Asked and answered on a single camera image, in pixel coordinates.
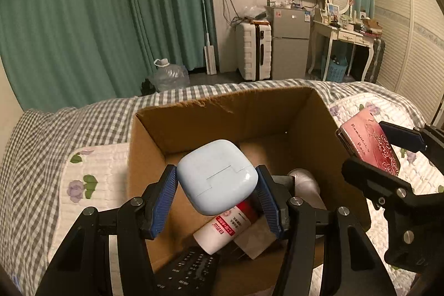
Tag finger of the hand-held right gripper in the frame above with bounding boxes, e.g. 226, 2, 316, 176
342, 157, 417, 210
380, 122, 427, 153

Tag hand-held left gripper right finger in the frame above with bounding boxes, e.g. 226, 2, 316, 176
255, 165, 399, 296

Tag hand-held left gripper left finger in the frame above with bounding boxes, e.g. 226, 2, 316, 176
35, 164, 179, 296

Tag pink floral card case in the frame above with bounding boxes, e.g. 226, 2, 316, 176
335, 109, 402, 176

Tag pale grey bottle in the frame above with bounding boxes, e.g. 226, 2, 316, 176
287, 168, 327, 211

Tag pale blue square case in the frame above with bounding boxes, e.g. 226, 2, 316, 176
176, 140, 259, 216

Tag white bottle with red label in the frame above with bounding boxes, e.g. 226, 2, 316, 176
193, 201, 259, 255

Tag black remote control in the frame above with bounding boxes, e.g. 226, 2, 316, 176
156, 246, 221, 296

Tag brown cardboard box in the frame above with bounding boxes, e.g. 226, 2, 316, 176
127, 86, 372, 296

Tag dark suitcase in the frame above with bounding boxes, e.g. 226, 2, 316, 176
364, 37, 387, 85

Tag blue plastic basket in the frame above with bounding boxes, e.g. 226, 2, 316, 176
322, 55, 349, 82

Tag white slatted wardrobe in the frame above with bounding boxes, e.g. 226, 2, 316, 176
370, 0, 444, 125

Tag grey checkered bed sheet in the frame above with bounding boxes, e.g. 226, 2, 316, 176
0, 79, 429, 296

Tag white dressing table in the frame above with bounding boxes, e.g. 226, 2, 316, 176
307, 18, 376, 82

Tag clear water jug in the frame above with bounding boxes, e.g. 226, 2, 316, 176
148, 58, 191, 94

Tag white flat mop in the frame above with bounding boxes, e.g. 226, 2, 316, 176
200, 0, 218, 75

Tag silver small fridge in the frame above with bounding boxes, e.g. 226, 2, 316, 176
265, 6, 311, 80

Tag white suitcase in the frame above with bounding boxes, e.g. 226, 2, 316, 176
235, 22, 273, 82

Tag clear plastic bag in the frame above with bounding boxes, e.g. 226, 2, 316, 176
243, 5, 270, 23

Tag wide green curtain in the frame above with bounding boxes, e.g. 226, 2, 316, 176
0, 0, 158, 113

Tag hanging wall cables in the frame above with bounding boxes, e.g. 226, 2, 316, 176
220, 0, 243, 27

